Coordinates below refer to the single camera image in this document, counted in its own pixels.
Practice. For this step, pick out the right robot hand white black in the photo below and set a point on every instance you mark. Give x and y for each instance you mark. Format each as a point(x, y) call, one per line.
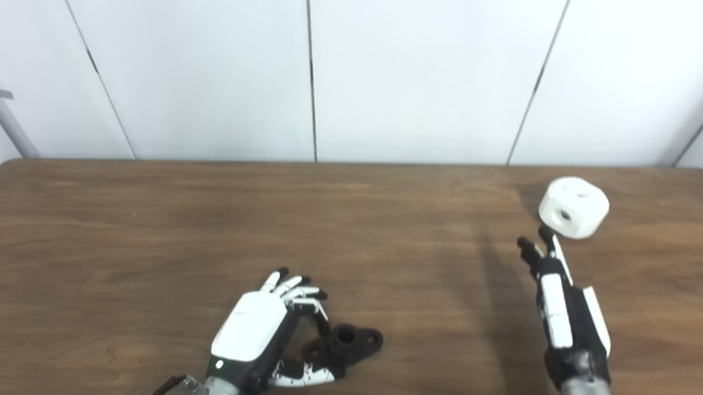
point(562, 311)

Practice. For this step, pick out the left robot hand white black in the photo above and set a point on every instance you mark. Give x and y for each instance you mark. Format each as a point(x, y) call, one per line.
point(251, 328)

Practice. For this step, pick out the black flanged holder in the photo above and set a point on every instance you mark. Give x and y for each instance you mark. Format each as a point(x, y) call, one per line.
point(350, 342)

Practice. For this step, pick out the round white piece with holes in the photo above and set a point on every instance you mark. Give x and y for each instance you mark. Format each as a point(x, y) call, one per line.
point(580, 203)

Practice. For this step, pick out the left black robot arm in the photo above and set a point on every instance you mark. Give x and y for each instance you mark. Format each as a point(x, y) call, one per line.
point(221, 392)

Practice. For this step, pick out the grey wall corner post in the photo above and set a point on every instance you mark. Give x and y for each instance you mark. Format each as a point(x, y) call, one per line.
point(4, 110)

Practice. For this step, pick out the small grey tag on post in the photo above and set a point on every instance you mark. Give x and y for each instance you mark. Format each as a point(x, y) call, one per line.
point(4, 94)

